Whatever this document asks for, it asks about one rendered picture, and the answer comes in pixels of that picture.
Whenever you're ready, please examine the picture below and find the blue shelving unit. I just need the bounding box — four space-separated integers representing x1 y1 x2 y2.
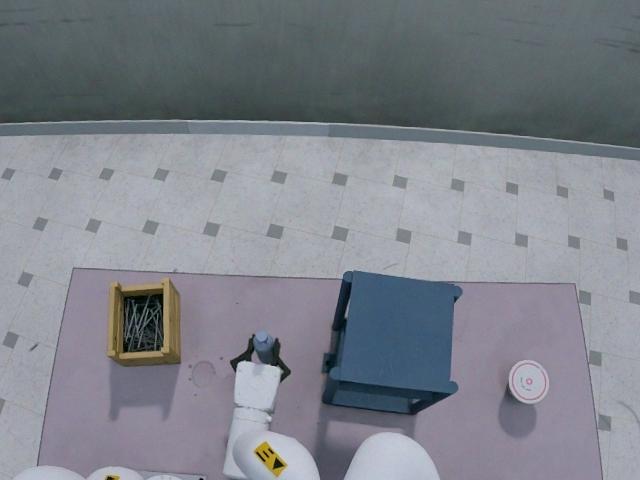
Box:
322 270 463 415

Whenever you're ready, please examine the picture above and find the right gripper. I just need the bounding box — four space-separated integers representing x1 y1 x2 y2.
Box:
230 334 291 412

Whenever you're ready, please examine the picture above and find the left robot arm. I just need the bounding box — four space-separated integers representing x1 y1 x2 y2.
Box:
12 466 182 480

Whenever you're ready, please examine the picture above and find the wooden crate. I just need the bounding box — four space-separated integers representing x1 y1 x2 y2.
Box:
107 278 181 367

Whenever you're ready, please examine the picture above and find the blue-grey cylinder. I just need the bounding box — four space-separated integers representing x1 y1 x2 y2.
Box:
253 331 274 364

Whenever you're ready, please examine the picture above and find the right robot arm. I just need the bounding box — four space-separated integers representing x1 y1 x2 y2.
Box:
223 403 440 480

